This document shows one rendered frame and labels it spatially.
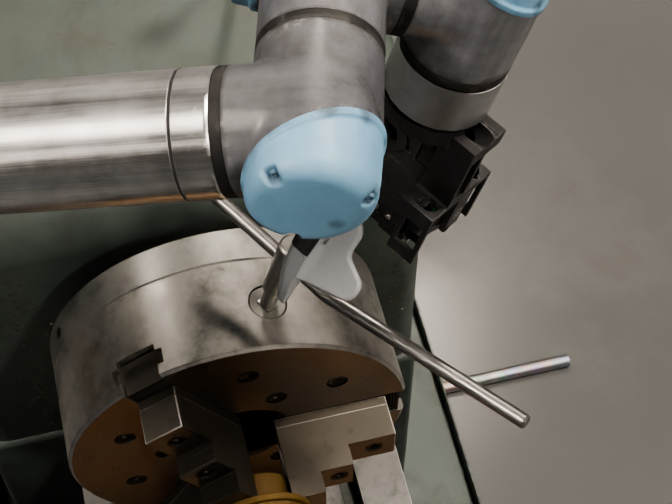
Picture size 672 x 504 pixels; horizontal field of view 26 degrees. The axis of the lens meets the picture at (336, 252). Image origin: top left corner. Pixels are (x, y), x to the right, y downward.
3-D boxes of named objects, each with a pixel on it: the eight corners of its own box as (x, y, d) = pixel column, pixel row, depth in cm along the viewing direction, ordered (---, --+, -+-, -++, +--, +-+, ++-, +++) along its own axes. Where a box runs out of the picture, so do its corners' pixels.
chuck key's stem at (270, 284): (242, 318, 126) (274, 243, 117) (259, 305, 127) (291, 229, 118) (261, 335, 125) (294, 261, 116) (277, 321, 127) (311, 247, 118)
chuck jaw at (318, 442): (266, 387, 134) (391, 360, 135) (268, 411, 138) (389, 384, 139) (292, 496, 128) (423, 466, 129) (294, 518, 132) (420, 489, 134)
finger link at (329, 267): (312, 347, 105) (387, 249, 102) (252, 294, 106) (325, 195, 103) (328, 341, 108) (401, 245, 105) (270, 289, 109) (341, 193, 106)
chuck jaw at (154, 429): (193, 408, 134) (115, 369, 124) (238, 385, 132) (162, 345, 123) (217, 518, 128) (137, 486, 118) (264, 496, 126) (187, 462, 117)
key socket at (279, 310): (233, 318, 126) (240, 300, 123) (259, 297, 127) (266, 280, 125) (261, 343, 125) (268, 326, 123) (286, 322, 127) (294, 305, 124)
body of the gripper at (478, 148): (404, 272, 103) (458, 168, 94) (315, 195, 105) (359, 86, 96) (467, 218, 107) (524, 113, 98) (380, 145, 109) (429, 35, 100)
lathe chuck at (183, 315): (39, 445, 145) (75, 269, 121) (335, 415, 156) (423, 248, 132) (51, 528, 141) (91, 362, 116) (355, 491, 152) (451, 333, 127)
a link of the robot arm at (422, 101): (375, 39, 92) (451, -14, 97) (356, 86, 96) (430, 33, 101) (465, 112, 91) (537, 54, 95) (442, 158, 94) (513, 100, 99)
